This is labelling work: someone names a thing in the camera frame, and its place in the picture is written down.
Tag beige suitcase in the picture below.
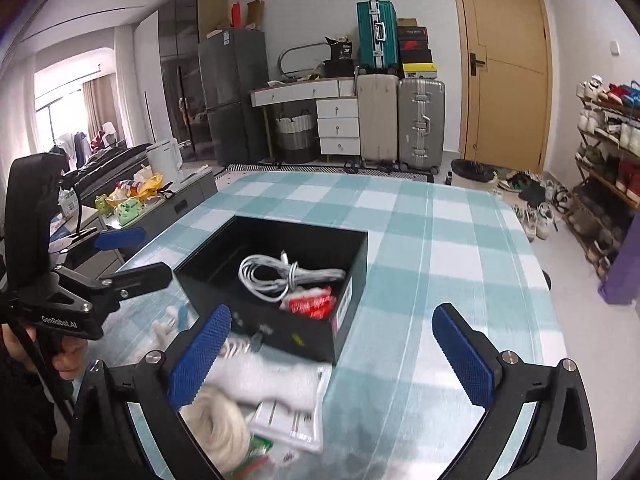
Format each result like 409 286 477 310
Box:
356 74 401 169

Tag black paper bag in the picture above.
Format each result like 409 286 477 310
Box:
325 35 355 62

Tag green plastic packet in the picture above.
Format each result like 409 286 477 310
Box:
227 435 275 478

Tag black storage box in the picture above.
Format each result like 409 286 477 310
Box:
173 215 369 367

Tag white printed packet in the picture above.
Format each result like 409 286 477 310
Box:
249 394 327 455

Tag teal suitcase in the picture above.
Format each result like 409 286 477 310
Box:
356 0 399 72

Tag brown cardboard box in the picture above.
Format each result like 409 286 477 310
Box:
245 0 266 32

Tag cream yarn bundle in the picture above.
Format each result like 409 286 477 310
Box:
179 387 252 477

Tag dark glass cabinet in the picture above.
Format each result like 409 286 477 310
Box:
159 0 201 161

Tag large flat cardboard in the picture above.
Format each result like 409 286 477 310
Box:
197 0 231 42

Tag black white patterned rug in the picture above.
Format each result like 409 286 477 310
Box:
222 160 436 184

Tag grey low cabinet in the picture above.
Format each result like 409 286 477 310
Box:
50 165 219 281

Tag hanging clothes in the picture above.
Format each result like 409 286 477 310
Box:
52 122 126 171

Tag tan wooden door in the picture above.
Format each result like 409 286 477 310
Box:
448 0 554 174

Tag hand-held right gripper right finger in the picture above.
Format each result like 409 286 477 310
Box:
431 302 599 480

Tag grey refrigerator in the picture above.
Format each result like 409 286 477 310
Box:
197 27 269 167

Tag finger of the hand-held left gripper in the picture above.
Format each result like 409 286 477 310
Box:
52 261 175 311
47 226 147 256

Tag black cable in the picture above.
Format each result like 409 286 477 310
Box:
59 180 85 233

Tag yellow plastic bag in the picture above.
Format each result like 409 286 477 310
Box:
107 172 165 207

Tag person's black clothing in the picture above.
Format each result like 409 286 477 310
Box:
0 350 73 480

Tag white desk with drawers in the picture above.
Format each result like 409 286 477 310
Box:
250 77 362 162

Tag white coiled cable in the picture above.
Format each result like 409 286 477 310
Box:
239 252 347 303

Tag person's left hand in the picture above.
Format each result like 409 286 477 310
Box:
50 340 87 382

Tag black sofa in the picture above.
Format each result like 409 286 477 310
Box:
60 142 154 202

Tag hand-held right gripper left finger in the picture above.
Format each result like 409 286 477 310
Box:
67 304 232 480

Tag purple bag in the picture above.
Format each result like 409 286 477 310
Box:
600 225 640 307

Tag brown curtain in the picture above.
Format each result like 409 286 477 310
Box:
82 77 121 137

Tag white adidas bag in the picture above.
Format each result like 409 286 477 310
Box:
202 355 334 413

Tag grey white laundry basket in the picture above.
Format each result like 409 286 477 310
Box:
272 109 317 165

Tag silver suitcase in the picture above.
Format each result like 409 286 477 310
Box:
398 77 446 174

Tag oval metal frame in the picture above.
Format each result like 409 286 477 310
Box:
278 42 332 81

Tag wooden shoe rack with shoes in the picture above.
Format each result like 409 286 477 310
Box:
570 76 640 266

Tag red snack packet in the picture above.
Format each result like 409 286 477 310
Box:
279 286 337 322

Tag scattered pile of shoes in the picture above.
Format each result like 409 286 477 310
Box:
492 170 572 242

